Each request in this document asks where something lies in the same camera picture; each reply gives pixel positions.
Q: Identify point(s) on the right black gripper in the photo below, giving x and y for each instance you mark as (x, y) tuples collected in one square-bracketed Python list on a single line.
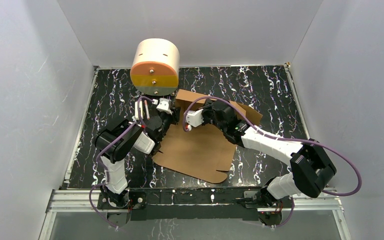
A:
[(204, 111)]

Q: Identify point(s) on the brown cardboard box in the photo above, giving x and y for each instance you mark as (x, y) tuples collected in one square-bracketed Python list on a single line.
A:
[(203, 153)]

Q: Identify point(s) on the round white drawer cabinet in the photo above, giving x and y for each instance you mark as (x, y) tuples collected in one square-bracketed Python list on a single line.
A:
[(155, 68)]

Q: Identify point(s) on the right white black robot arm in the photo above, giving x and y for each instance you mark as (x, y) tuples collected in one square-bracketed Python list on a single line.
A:
[(311, 168)]

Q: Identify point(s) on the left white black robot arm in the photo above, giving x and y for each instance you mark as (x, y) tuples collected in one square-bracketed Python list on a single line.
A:
[(117, 139)]

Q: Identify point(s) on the white pink marker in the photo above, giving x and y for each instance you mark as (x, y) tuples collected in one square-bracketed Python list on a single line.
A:
[(147, 109)]

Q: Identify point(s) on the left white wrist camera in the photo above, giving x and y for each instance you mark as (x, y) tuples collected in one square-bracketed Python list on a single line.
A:
[(163, 105)]

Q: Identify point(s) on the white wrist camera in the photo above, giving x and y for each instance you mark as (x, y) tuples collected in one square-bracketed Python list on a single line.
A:
[(194, 119), (163, 105)]

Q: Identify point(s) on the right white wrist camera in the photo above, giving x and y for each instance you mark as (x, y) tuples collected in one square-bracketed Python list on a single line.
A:
[(194, 119)]

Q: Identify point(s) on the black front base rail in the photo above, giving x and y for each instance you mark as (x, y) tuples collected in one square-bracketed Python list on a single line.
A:
[(187, 203)]

